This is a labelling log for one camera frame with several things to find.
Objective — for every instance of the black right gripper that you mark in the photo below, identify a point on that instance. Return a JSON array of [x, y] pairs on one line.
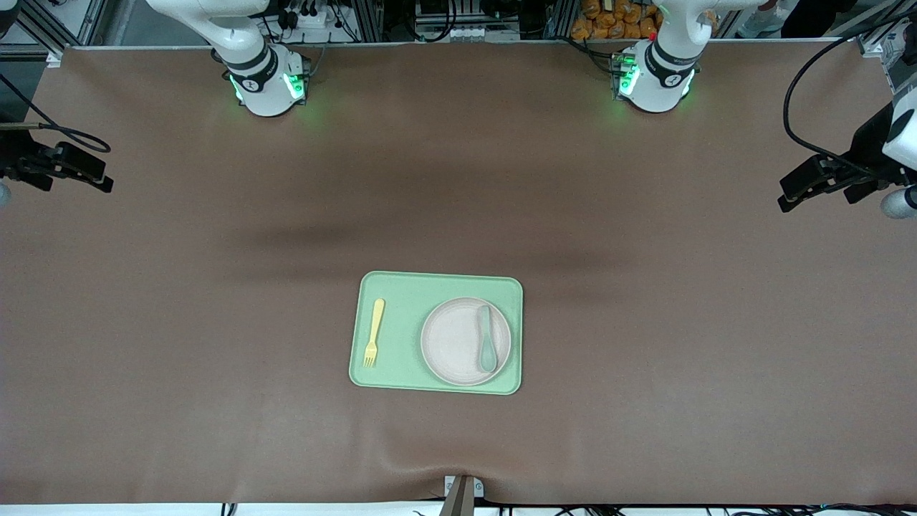
[[14, 159]]

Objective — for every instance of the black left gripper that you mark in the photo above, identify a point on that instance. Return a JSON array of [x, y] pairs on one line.
[[865, 156]]

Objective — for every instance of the yellow plastic fork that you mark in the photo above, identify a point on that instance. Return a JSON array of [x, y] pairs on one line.
[[375, 330]]

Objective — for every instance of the white speckled round plate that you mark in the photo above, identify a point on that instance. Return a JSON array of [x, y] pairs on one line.
[[451, 344]]

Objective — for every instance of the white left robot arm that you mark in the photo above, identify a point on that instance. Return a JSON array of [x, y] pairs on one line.
[[663, 72]]

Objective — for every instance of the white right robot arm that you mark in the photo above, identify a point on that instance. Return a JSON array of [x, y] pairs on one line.
[[258, 72]]

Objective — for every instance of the white blue corner device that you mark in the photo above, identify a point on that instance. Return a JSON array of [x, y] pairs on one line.
[[892, 50]]

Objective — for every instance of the orange snack bags pile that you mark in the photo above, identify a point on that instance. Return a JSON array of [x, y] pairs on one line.
[[609, 21]]

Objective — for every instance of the white power strip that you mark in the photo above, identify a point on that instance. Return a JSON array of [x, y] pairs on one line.
[[315, 18]]

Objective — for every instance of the mint green rectangular tray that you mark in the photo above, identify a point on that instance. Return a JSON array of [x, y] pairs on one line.
[[401, 337]]

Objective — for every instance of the teal plastic spoon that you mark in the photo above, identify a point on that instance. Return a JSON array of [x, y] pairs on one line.
[[488, 351]]

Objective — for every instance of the white metal table bracket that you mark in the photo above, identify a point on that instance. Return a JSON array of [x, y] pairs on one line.
[[477, 488]]

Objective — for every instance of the grey camera mount pole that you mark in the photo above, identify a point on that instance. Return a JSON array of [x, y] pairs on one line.
[[458, 498]]

